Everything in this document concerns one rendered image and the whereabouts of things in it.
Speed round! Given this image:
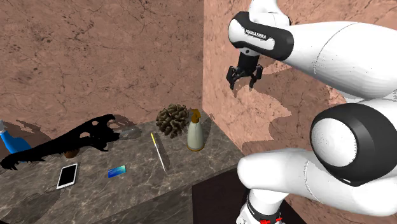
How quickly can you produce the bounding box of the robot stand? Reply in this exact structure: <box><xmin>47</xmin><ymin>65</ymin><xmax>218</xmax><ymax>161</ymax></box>
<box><xmin>192</xmin><ymin>165</ymin><xmax>308</xmax><ymax>224</ymax></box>

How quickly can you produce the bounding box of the black animal skull figure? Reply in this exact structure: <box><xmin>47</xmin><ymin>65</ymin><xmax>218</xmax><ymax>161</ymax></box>
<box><xmin>0</xmin><ymin>113</ymin><xmax>139</xmax><ymax>171</ymax></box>

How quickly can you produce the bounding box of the white smartphone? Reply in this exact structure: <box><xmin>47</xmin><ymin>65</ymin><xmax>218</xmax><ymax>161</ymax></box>
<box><xmin>56</xmin><ymin>163</ymin><xmax>79</xmax><ymax>190</ymax></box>

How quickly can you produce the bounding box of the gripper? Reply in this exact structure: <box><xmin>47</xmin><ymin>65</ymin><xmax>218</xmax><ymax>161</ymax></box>
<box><xmin>226</xmin><ymin>51</ymin><xmax>264</xmax><ymax>91</ymax></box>

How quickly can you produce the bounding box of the yellow and white pen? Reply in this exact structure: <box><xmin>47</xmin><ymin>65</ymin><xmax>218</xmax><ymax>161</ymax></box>
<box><xmin>150</xmin><ymin>132</ymin><xmax>167</xmax><ymax>172</ymax></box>

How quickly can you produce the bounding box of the small brown round object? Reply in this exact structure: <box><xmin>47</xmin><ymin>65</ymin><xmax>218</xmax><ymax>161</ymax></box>
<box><xmin>63</xmin><ymin>148</ymin><xmax>80</xmax><ymax>159</ymax></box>

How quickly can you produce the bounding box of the brown pine cone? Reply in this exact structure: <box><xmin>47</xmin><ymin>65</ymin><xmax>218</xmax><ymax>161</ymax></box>
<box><xmin>155</xmin><ymin>103</ymin><xmax>190</xmax><ymax>139</ymax></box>

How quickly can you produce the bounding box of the blue bottle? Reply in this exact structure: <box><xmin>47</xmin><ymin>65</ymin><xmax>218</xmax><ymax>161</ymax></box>
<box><xmin>0</xmin><ymin>120</ymin><xmax>32</xmax><ymax>155</ymax></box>

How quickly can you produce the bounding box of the grey spray bottle brown top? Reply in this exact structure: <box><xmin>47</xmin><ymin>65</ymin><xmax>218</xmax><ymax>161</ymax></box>
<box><xmin>186</xmin><ymin>108</ymin><xmax>205</xmax><ymax>153</ymax></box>

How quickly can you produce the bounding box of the blue card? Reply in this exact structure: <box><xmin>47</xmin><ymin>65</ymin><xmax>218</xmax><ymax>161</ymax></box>
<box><xmin>107</xmin><ymin>165</ymin><xmax>127</xmax><ymax>179</ymax></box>

